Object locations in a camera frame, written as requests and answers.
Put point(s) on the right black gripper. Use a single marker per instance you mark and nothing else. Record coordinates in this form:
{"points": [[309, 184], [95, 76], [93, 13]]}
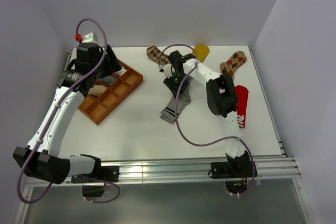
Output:
{"points": [[174, 87]]}

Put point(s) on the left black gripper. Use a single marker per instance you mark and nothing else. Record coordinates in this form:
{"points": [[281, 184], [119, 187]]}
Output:
{"points": [[113, 65]]}

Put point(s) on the grey sock with black stripes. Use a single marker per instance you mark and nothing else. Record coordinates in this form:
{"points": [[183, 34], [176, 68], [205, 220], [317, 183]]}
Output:
{"points": [[174, 108]]}

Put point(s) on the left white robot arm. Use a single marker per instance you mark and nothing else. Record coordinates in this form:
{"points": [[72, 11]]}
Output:
{"points": [[40, 157]]}

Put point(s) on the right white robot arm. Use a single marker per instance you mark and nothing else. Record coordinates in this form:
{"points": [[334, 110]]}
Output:
{"points": [[222, 101]]}

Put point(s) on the white rolled sock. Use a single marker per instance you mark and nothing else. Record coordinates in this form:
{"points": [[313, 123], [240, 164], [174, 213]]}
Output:
{"points": [[121, 72]]}

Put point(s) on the grey rolled sock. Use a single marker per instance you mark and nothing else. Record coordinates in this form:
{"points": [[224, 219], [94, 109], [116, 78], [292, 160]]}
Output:
{"points": [[109, 80]]}

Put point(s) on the beige pink rolled sock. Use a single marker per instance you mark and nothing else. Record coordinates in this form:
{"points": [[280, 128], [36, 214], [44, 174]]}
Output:
{"points": [[97, 90]]}

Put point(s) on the brown argyle sock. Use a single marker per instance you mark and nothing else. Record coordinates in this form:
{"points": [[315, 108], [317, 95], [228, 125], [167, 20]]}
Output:
{"points": [[157, 56]]}

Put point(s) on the yellow sock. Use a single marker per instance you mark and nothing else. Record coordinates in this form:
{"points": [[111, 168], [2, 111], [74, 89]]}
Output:
{"points": [[201, 51]]}

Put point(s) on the orange compartment tray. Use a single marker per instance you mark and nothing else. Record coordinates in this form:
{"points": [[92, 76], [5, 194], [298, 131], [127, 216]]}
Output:
{"points": [[97, 108]]}

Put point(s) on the orange argyle sock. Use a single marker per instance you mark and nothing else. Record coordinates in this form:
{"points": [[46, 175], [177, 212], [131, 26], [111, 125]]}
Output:
{"points": [[230, 66]]}

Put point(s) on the red sock with white print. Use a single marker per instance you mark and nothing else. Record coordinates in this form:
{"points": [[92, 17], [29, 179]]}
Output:
{"points": [[242, 93]]}

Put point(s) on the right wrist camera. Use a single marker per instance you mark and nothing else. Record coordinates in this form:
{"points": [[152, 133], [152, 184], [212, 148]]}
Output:
{"points": [[162, 68]]}

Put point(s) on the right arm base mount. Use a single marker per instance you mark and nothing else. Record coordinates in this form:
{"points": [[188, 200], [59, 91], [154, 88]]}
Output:
{"points": [[225, 170]]}

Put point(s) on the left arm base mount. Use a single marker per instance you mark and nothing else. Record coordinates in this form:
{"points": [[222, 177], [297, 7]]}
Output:
{"points": [[107, 174]]}

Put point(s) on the black box under rail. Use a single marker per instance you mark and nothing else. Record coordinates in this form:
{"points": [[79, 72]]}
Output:
{"points": [[92, 191]]}

